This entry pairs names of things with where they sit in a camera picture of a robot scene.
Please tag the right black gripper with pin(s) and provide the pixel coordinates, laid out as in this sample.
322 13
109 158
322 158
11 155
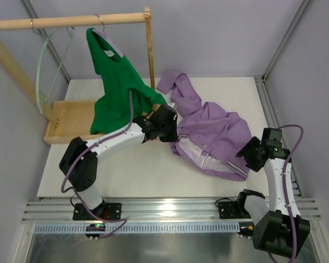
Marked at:
247 152

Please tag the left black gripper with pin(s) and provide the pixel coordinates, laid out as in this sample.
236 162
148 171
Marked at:
170 132

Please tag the purple trousers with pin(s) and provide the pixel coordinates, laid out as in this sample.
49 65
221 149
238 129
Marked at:
209 136

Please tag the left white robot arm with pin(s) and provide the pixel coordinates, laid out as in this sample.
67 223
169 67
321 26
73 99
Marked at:
80 161

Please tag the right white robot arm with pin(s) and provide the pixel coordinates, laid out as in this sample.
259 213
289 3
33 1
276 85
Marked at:
278 225

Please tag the purple clothes hanger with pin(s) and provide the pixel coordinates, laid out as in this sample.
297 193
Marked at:
106 38

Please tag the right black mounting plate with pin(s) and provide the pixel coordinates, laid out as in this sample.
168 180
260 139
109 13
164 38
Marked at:
228 210

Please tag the black mounting plate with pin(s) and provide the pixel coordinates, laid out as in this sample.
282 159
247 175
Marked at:
106 211
228 210

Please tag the green t-shirt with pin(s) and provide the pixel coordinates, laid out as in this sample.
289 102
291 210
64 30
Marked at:
124 89

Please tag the wooden clothes rack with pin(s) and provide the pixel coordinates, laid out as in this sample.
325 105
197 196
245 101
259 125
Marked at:
69 119

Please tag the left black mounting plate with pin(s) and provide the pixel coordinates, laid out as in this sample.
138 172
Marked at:
106 211

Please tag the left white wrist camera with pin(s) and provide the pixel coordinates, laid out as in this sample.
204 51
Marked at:
172 108

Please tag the slotted cable duct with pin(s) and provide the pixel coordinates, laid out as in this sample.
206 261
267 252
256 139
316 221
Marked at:
138 228

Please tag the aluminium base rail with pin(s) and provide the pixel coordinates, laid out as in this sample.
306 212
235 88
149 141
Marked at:
134 209

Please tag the aluminium frame post right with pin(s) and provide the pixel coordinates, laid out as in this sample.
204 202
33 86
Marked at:
261 81

